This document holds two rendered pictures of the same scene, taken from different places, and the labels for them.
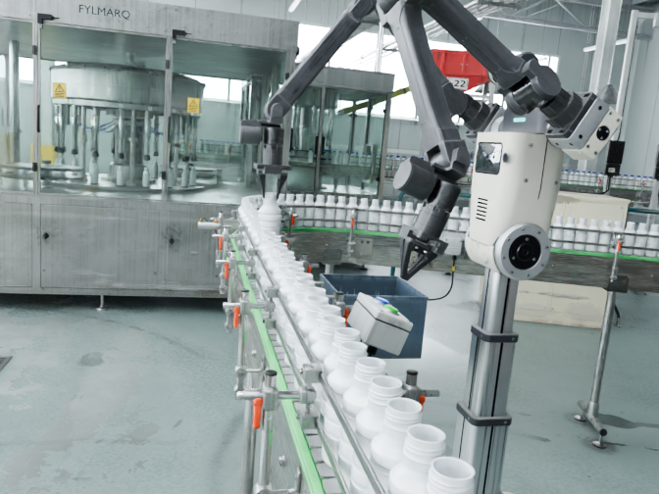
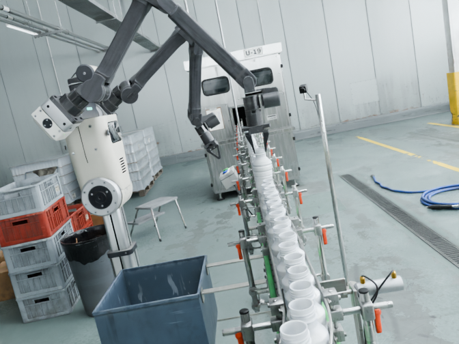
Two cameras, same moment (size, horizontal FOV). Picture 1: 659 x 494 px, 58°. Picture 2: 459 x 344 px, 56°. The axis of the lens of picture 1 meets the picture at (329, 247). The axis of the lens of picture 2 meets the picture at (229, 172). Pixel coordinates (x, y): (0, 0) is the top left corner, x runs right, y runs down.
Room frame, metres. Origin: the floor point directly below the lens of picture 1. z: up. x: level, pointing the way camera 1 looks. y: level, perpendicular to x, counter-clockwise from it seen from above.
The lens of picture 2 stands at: (3.22, 0.49, 1.47)
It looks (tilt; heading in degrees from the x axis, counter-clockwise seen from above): 10 degrees down; 196
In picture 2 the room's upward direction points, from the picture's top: 11 degrees counter-clockwise
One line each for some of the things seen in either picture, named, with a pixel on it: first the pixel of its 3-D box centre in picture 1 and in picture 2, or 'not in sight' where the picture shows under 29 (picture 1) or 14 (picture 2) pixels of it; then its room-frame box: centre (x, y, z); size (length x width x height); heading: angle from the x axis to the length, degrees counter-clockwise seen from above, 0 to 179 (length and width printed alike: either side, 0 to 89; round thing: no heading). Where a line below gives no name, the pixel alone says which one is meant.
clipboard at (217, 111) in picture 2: not in sight; (214, 119); (-2.79, -1.30, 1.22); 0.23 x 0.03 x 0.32; 103
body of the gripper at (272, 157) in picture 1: (273, 158); (254, 120); (1.73, 0.19, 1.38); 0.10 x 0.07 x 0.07; 103
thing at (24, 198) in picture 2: not in sight; (27, 195); (0.22, -2.17, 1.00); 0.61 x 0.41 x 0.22; 21
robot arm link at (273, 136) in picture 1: (272, 136); (253, 102); (1.73, 0.19, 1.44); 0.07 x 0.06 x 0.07; 104
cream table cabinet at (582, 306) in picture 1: (546, 254); not in sight; (5.52, -2.05, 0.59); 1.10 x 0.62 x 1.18; 85
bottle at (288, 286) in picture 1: (292, 306); not in sight; (1.21, 0.07, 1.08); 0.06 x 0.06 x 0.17
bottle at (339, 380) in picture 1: (348, 404); not in sight; (0.75, -0.04, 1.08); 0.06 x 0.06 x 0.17
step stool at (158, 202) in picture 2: not in sight; (154, 217); (-1.50, -1.95, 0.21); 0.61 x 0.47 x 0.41; 66
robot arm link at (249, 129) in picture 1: (260, 123); (261, 91); (1.72, 0.22, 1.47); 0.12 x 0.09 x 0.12; 104
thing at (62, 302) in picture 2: not in sight; (54, 291); (0.22, -2.17, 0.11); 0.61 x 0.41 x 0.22; 19
